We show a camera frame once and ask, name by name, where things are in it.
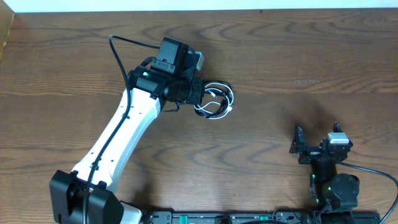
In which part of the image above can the white cable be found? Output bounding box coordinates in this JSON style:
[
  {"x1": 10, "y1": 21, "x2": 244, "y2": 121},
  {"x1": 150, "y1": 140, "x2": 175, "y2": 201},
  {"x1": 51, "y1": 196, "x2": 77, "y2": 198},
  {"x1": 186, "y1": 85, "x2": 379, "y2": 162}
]
[{"x1": 194, "y1": 82, "x2": 234, "y2": 120}]

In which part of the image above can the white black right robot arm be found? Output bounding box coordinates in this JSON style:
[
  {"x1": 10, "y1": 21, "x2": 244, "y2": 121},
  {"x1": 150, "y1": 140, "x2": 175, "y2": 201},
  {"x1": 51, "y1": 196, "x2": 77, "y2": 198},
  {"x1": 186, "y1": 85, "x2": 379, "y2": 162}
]
[{"x1": 289, "y1": 122, "x2": 359, "y2": 211}]

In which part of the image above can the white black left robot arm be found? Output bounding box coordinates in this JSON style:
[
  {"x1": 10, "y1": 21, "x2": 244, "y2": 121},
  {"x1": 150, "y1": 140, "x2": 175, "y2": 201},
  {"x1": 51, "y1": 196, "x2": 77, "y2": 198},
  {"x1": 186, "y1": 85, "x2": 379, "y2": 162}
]
[{"x1": 50, "y1": 37, "x2": 204, "y2": 223}]

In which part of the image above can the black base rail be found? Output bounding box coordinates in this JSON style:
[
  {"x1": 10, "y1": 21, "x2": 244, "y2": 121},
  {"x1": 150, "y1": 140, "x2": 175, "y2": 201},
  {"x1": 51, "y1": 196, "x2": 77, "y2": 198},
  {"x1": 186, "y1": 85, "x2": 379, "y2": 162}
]
[{"x1": 138, "y1": 209, "x2": 381, "y2": 224}]

